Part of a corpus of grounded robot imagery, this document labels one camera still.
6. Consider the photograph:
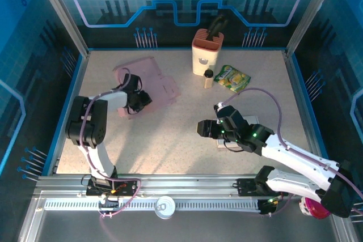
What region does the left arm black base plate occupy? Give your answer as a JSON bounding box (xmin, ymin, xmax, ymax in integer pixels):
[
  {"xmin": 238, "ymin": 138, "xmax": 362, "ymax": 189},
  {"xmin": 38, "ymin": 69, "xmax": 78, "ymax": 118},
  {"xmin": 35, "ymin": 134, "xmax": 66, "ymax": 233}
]
[{"xmin": 85, "ymin": 178, "xmax": 138, "ymax": 197}]

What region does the aluminium mounting rail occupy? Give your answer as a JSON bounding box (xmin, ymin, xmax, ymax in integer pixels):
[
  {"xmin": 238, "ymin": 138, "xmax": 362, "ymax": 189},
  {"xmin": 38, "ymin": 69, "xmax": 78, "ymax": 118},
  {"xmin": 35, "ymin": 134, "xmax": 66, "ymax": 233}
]
[{"xmin": 33, "ymin": 173, "xmax": 341, "ymax": 197}]

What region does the container with magenta lid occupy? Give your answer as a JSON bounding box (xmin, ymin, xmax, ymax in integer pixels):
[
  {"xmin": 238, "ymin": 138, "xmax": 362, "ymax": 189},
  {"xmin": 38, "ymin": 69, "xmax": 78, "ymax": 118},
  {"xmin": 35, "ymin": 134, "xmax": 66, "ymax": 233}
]
[{"xmin": 299, "ymin": 196, "xmax": 331, "ymax": 220}]

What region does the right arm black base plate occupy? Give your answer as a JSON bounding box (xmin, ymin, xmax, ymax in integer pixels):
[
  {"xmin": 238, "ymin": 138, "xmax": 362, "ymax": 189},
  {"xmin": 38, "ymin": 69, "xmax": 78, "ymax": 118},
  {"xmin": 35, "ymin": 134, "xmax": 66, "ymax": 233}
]
[{"xmin": 237, "ymin": 178, "xmax": 284, "ymax": 197}]

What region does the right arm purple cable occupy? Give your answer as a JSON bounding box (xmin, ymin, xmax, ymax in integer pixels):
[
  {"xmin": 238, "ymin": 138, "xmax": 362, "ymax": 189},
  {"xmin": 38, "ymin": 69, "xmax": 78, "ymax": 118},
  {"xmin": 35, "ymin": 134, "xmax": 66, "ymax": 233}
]
[{"xmin": 218, "ymin": 87, "xmax": 363, "ymax": 217}]

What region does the white paper box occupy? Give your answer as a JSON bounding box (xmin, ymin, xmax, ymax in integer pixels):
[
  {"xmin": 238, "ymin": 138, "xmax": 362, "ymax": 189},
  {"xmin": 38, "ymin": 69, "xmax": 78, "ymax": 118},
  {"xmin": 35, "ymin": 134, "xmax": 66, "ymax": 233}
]
[{"xmin": 216, "ymin": 114, "xmax": 259, "ymax": 150}]

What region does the beige spice bottle black cap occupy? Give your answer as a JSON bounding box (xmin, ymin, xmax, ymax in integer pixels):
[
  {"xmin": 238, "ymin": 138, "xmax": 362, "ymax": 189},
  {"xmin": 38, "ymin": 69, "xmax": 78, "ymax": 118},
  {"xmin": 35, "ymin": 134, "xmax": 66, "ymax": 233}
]
[{"xmin": 203, "ymin": 69, "xmax": 214, "ymax": 90}]

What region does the white slotted cable duct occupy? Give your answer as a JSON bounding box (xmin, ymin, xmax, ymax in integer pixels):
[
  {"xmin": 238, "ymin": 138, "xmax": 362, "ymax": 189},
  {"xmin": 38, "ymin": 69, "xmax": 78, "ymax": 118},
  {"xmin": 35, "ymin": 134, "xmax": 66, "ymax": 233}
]
[{"xmin": 44, "ymin": 198, "xmax": 261, "ymax": 211}]

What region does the green yellow snack bag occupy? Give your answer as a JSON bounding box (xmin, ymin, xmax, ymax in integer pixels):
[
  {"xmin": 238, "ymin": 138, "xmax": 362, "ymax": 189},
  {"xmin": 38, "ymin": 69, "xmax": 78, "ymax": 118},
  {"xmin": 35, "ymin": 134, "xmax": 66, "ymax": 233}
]
[{"xmin": 213, "ymin": 65, "xmax": 252, "ymax": 95}]

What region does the black controller board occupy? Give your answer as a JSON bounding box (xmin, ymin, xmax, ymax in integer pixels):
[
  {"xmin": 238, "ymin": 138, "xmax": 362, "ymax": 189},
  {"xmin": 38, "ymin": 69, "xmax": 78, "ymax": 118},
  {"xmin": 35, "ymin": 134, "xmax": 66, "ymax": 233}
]
[
  {"xmin": 258, "ymin": 198, "xmax": 280, "ymax": 215},
  {"xmin": 98, "ymin": 195, "xmax": 120, "ymax": 209}
]

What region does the silver tin can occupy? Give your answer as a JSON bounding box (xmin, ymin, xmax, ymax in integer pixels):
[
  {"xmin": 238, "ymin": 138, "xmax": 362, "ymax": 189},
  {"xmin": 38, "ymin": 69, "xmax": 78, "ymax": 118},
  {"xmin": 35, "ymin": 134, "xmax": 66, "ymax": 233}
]
[{"xmin": 154, "ymin": 196, "xmax": 176, "ymax": 220}]

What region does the pink paper box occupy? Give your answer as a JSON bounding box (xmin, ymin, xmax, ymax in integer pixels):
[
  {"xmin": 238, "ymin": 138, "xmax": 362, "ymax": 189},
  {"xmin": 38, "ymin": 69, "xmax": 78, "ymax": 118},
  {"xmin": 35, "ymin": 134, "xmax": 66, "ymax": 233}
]
[{"xmin": 112, "ymin": 56, "xmax": 182, "ymax": 120}]

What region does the cream knife block orange top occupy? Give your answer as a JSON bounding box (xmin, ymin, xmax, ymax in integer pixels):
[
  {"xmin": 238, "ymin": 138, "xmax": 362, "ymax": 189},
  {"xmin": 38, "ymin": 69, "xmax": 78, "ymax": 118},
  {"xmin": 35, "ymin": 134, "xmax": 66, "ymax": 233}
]
[{"xmin": 191, "ymin": 28, "xmax": 225, "ymax": 75}]

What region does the aluminium frame post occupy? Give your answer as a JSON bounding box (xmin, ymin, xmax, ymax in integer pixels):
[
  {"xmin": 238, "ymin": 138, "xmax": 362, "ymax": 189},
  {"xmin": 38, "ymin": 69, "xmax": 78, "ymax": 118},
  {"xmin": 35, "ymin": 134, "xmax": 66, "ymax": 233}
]
[
  {"xmin": 285, "ymin": 0, "xmax": 341, "ymax": 57},
  {"xmin": 31, "ymin": 0, "xmax": 90, "ymax": 57}
]

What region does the black knife handle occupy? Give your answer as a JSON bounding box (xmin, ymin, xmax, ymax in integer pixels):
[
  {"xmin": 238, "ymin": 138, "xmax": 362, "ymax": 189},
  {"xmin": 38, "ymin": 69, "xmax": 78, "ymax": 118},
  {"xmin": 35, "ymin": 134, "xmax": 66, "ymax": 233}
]
[{"xmin": 206, "ymin": 14, "xmax": 229, "ymax": 41}]

